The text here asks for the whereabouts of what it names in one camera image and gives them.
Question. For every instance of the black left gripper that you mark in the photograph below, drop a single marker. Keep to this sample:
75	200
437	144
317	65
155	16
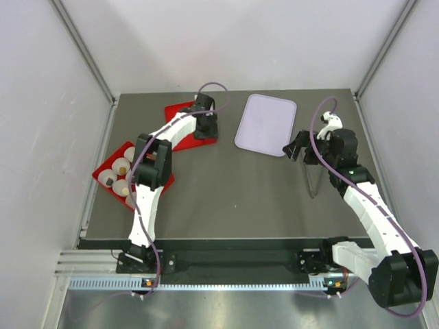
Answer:
212	131

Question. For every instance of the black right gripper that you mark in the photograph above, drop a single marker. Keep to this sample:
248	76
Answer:
302	140

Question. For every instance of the red box lid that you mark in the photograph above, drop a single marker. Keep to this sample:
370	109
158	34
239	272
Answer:
189	141

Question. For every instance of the metal tongs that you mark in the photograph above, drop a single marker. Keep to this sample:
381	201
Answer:
313	186

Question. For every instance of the red chocolate box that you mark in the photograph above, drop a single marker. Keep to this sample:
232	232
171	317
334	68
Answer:
151	177

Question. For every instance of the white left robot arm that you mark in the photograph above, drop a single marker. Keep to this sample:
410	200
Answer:
140	248

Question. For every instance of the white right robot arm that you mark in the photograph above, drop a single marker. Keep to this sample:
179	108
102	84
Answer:
400	272

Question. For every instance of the lavender plastic tray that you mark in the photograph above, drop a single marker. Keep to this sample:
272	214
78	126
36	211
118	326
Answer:
266	125

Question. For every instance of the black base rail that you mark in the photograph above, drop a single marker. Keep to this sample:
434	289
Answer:
228	261

